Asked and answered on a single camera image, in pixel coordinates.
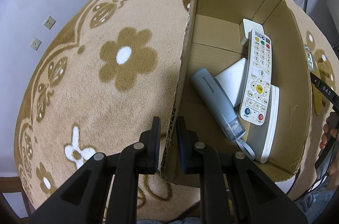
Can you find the person's right hand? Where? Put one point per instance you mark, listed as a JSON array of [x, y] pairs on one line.
[[328, 131]]

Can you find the white cube charger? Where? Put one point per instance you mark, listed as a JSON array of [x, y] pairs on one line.
[[245, 29]]

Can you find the wall socket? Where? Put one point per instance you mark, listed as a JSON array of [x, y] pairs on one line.
[[35, 44], [49, 22]]

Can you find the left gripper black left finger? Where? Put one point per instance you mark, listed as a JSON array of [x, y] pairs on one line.
[[104, 189]]

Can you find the grey white device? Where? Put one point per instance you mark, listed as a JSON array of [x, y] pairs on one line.
[[261, 137]]

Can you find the beige floral carpet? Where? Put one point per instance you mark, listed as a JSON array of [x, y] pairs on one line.
[[114, 67]]

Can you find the wooden chair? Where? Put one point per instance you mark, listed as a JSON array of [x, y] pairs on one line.
[[14, 194]]

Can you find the white remote control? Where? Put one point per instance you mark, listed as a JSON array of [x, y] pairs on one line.
[[255, 97]]

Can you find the lower wall socket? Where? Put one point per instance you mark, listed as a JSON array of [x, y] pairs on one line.
[[35, 44]]

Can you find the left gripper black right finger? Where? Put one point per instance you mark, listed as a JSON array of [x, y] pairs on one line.
[[232, 187]]

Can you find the white power adapter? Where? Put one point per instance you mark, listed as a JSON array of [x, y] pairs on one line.
[[232, 80]]

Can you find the brown cardboard box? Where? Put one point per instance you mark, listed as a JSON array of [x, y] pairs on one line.
[[214, 42]]

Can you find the upper wall socket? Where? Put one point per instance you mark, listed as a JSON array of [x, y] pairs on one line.
[[49, 22]]

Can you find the grey blue tube device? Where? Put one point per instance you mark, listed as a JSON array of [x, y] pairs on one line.
[[221, 108]]

